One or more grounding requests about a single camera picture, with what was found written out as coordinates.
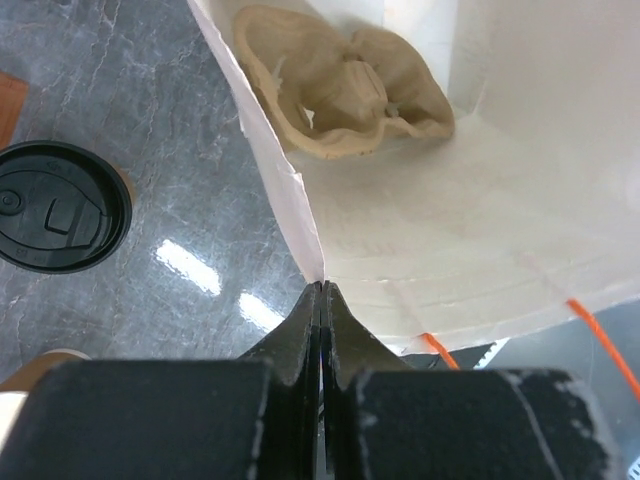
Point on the white paper takeout bag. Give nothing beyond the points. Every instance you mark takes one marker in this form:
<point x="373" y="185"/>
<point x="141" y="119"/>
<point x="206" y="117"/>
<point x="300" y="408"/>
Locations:
<point x="527" y="216"/>

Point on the brown paper cup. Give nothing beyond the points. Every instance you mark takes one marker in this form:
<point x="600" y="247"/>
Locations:
<point x="128" y="183"/>
<point x="17" y="387"/>

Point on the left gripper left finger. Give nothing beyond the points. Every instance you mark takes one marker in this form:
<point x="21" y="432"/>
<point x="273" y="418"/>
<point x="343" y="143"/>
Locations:
<point x="254" y="417"/>

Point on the orange compartment tray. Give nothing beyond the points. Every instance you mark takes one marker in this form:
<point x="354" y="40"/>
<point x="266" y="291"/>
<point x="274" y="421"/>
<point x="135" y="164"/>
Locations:
<point x="13" y="92"/>

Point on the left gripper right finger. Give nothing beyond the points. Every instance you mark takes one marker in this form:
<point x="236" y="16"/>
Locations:
<point x="387" y="420"/>

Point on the black plastic cup lid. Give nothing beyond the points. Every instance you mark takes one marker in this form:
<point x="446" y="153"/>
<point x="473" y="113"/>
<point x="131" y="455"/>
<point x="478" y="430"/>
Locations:
<point x="64" y="209"/>

